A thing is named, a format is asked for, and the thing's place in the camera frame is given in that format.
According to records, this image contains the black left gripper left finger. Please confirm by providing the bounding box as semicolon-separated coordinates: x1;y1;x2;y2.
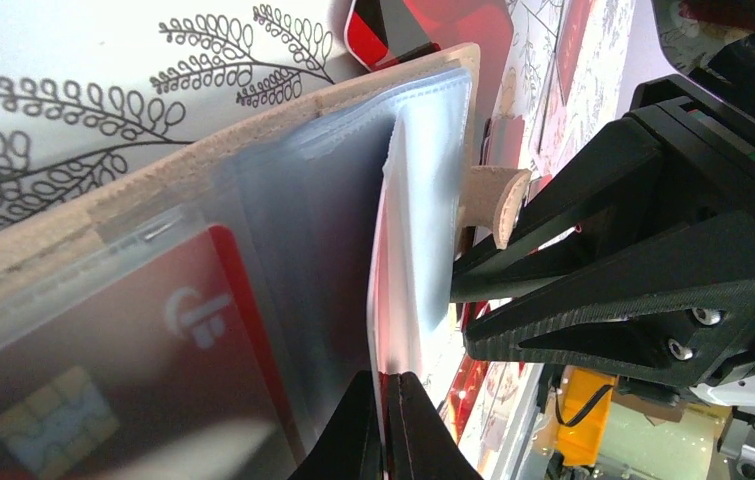
289;371;382;480

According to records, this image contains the floral patterned table mat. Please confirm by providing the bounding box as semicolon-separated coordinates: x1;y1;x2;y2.
0;0;637;480

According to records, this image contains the red magnetic stripe card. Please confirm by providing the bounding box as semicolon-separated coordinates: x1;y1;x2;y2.
367;119;421;466

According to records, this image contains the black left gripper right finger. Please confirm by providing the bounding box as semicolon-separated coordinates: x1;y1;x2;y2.
386;372;481;480

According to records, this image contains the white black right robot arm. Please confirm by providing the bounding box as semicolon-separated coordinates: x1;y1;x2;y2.
450;75;755;422

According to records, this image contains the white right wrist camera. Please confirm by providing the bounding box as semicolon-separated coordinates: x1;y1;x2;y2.
651;0;755;119

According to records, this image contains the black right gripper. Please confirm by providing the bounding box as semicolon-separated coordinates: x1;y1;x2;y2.
450;75;755;388

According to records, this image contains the beige leather card holder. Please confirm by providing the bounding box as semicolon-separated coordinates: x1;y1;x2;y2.
0;43;528;479

